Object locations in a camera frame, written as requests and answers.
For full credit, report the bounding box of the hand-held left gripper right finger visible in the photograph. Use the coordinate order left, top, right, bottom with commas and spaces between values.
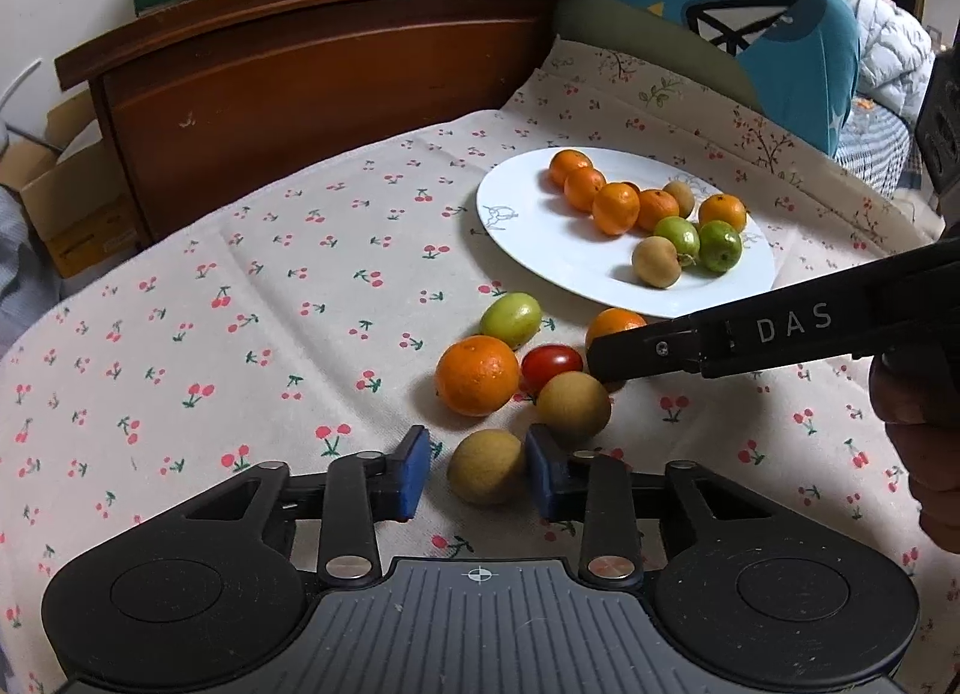
525, 424, 777, 582

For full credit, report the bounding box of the red cherry tomato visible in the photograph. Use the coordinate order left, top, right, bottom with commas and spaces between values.
520, 345, 584, 399

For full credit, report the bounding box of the white printed plate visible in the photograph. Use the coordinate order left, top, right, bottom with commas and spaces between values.
476, 146, 777, 320

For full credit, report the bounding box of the brown wooden headboard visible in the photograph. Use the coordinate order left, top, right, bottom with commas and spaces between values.
55, 0, 571, 246

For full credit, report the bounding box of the blue striped cloth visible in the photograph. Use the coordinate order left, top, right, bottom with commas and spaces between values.
0, 182, 62, 359

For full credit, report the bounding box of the brown cardboard box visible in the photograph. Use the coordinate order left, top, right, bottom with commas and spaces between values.
0, 89, 145, 280

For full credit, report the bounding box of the cherry print bed sheet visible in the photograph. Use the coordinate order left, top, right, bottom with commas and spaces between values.
0, 37, 960, 694

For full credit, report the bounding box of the brown kiwi by tomato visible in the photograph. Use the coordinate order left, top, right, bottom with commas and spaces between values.
535, 371, 612, 444

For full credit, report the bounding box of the white cable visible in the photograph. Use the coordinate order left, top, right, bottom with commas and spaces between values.
0, 59, 44, 143

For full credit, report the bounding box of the large orange tangerine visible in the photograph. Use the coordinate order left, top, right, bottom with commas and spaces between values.
435, 335, 521, 417

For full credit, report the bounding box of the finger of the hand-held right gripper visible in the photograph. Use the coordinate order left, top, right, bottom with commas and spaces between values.
585, 317, 710, 382

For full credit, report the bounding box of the white puffer jacket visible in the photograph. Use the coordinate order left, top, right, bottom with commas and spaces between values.
835, 0, 940, 134

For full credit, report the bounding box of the blue plaid cloth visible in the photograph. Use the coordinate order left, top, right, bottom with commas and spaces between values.
835, 101, 925, 198

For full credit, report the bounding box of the green jujube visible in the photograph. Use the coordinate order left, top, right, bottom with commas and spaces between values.
480, 292, 543, 350
654, 216, 702, 261
697, 221, 743, 275

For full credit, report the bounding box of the person's right hand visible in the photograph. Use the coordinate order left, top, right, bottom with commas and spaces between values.
870, 360, 960, 554

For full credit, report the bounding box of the small orange tangerine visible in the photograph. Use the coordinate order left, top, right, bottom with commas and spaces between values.
549, 148, 595, 189
592, 182, 642, 237
564, 167, 608, 213
585, 307, 648, 393
636, 189, 682, 232
699, 193, 749, 234

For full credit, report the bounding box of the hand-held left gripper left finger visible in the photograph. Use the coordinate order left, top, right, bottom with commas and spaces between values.
180, 426, 432, 588

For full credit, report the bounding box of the teal star print pillow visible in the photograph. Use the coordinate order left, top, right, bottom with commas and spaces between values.
499, 0, 861, 156

